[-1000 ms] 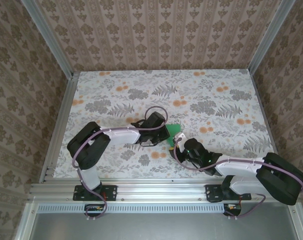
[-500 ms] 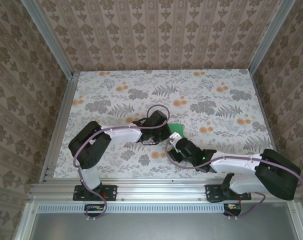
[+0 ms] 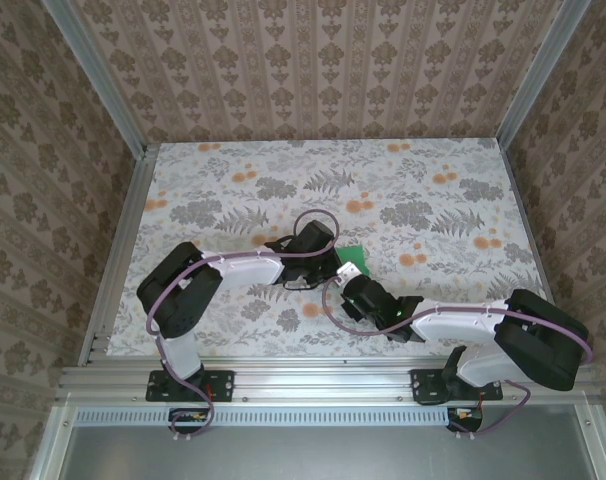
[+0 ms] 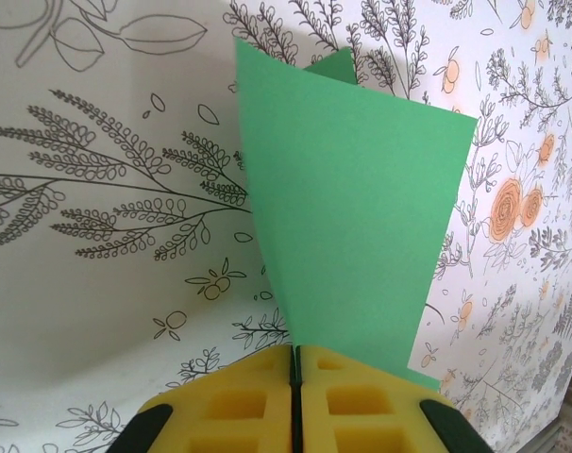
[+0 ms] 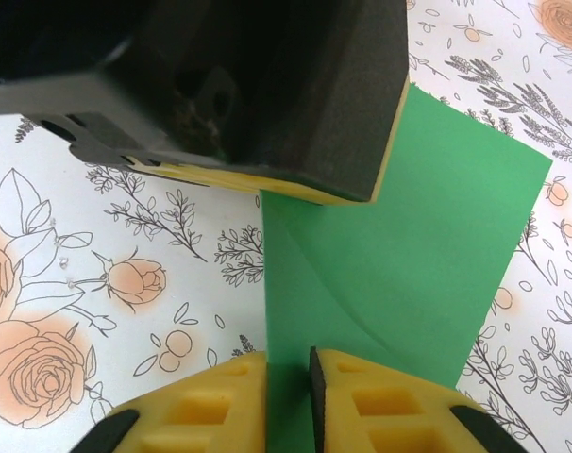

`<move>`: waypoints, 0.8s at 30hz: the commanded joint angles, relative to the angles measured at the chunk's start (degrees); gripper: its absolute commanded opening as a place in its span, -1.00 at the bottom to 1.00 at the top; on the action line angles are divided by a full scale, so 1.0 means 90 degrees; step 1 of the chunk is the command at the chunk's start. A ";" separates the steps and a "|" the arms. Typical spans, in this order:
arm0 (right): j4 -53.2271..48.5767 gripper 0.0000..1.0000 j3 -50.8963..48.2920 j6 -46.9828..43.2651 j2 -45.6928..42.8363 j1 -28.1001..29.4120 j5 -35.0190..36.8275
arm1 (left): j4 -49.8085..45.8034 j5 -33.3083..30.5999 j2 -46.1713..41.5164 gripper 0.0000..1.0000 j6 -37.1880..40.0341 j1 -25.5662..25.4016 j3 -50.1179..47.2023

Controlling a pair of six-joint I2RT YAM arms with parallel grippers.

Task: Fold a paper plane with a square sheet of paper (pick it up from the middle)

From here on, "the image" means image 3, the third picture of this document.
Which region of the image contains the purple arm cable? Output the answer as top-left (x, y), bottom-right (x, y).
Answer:
top-left (146, 208), bottom-right (340, 444)
top-left (321, 277), bottom-right (594, 441)

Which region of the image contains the green paper sheet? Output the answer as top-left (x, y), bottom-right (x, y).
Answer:
top-left (334, 243), bottom-right (373, 277)

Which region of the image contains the aluminium frame post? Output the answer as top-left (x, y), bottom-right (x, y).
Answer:
top-left (42, 0), bottom-right (150, 157)
top-left (496, 0), bottom-right (593, 149)

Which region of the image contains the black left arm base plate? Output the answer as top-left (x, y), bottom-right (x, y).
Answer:
top-left (145, 368), bottom-right (236, 403)

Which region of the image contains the small black controller board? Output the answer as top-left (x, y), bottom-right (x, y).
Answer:
top-left (446, 405), bottom-right (485, 434)
top-left (168, 407), bottom-right (215, 434)

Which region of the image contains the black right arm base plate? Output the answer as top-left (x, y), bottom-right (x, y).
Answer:
top-left (411, 368), bottom-right (505, 405)

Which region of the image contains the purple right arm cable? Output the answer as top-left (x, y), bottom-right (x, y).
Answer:
top-left (321, 277), bottom-right (594, 441)

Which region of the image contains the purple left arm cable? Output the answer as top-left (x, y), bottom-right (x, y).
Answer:
top-left (146, 208), bottom-right (340, 444)

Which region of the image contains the aluminium mounting beam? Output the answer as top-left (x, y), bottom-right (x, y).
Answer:
top-left (56, 355), bottom-right (600, 405)

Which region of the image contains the floral patterned table cover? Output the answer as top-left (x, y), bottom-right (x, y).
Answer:
top-left (105, 141), bottom-right (569, 359)

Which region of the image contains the aluminium table side rail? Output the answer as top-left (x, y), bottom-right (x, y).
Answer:
top-left (497, 142), bottom-right (575, 365)
top-left (79, 143), bottom-right (160, 369)

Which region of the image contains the slotted grey cable duct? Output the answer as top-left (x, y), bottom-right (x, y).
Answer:
top-left (75, 404), bottom-right (485, 427)

